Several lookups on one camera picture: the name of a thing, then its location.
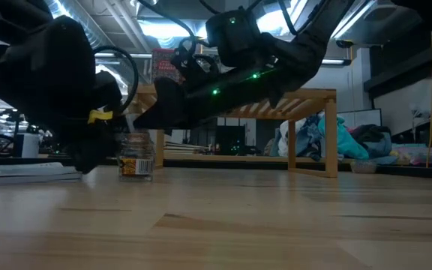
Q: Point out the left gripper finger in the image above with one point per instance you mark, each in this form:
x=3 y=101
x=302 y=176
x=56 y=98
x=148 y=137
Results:
x=96 y=150

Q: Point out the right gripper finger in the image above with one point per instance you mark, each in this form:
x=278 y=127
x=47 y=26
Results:
x=169 y=108

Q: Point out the small short spice jar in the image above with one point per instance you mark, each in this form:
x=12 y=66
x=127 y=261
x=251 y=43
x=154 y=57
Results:
x=136 y=161

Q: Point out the red lid smoked paprika tin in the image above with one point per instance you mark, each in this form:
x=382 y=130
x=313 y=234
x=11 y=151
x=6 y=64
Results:
x=165 y=65

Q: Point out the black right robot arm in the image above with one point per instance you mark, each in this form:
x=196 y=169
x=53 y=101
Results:
x=309 y=37

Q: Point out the wooden slatted shelf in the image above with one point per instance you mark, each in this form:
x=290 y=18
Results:
x=313 y=95

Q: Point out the stack of flat boards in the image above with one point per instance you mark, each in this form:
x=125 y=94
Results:
x=184 y=149

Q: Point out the small white appliance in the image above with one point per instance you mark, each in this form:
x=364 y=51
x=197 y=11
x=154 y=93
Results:
x=28 y=146

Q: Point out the blue cover book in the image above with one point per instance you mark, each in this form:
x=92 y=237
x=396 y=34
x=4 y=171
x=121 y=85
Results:
x=21 y=174

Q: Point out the long ceiling light bar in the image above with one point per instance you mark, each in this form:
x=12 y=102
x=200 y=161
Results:
x=334 y=61

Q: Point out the pile of coloured clothes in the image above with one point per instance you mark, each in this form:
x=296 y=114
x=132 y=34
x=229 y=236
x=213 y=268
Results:
x=345 y=142

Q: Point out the black aluminium table frame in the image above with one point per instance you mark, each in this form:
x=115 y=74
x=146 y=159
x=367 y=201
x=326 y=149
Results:
x=238 y=164

